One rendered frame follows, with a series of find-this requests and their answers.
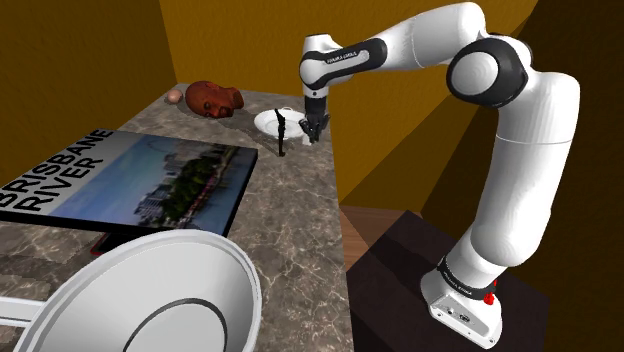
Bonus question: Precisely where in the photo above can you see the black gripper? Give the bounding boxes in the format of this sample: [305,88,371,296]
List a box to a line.
[298,95,332,145]

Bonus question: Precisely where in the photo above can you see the slim black figure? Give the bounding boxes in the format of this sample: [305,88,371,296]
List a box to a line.
[273,107,288,158]

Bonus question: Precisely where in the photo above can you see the white plate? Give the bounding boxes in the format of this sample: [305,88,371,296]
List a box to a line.
[253,107,314,147]

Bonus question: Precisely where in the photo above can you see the brown head figure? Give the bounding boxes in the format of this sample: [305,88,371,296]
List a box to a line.
[184,80,245,120]

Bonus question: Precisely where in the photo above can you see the large river photo book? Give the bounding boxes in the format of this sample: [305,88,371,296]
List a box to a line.
[0,128,259,239]

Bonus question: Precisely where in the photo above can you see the dark robot stand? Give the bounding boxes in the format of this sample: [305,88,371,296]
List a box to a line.
[345,209,551,352]

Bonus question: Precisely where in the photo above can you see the flat red phone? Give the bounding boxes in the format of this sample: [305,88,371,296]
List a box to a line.
[89,232,119,258]

